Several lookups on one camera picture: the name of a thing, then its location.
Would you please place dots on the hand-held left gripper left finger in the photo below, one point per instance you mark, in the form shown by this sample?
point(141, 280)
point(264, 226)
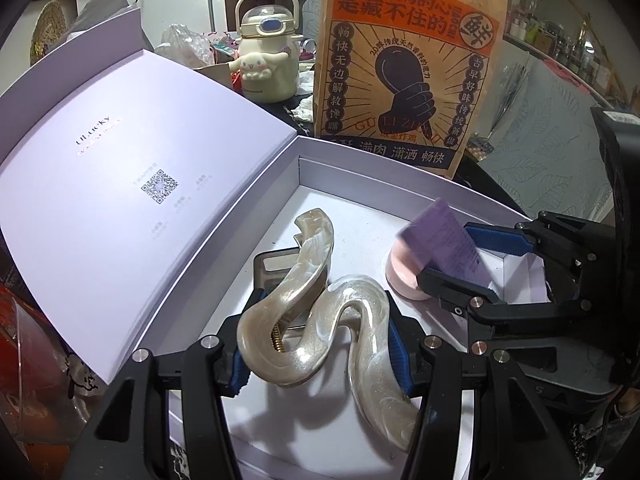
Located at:
point(239, 372)

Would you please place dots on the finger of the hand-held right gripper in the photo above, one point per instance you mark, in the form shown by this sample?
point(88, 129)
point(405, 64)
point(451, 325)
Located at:
point(445, 285)
point(500, 240)

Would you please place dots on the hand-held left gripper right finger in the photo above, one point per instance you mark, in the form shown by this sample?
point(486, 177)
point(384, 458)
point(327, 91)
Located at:
point(400, 360)

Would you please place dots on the pink round compact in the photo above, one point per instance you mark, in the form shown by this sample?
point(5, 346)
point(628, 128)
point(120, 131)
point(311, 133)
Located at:
point(402, 272)

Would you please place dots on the small purple box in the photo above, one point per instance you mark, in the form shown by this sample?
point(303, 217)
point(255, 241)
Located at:
point(445, 240)

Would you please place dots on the pearl wavy hair claw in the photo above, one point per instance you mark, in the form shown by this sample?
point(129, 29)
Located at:
point(310, 345)

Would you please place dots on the lavender gift box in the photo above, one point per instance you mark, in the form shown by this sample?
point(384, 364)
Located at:
point(100, 210)

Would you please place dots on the chair with pale leaf cover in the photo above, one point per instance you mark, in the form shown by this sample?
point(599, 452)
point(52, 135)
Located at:
point(550, 125)
point(310, 10)

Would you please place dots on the clear drinking glass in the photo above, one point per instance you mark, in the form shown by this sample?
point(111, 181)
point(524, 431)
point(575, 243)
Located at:
point(45, 365)

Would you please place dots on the brown printed paper bag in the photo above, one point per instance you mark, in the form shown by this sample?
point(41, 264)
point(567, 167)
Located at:
point(400, 60)

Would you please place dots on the row of small bottles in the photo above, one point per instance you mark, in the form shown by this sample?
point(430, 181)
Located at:
point(550, 35)

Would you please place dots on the white crumpled tissue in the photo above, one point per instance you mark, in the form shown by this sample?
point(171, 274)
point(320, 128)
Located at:
point(302, 102)

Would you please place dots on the cream cartoon water bottle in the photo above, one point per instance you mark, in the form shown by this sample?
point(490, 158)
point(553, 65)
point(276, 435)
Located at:
point(265, 60)

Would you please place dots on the clear plastic bag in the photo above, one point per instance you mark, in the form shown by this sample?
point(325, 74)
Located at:
point(182, 42)

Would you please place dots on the round woven fan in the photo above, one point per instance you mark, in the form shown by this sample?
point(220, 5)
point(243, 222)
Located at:
point(47, 30)

